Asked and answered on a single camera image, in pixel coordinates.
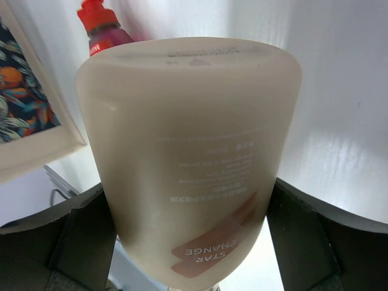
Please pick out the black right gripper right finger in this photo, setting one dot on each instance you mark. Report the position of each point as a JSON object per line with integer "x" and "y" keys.
{"x": 319, "y": 246}

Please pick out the red Fairy dish soap bottle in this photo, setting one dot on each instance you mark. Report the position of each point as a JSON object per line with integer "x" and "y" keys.
{"x": 104, "y": 29}

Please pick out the beige pump lotion bottle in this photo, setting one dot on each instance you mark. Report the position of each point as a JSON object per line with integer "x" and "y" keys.
{"x": 187, "y": 136}

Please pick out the cream canvas tote bag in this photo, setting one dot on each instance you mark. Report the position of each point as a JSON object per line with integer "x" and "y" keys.
{"x": 36, "y": 127}

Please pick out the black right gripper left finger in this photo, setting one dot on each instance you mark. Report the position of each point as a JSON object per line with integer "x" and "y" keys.
{"x": 66, "y": 247}

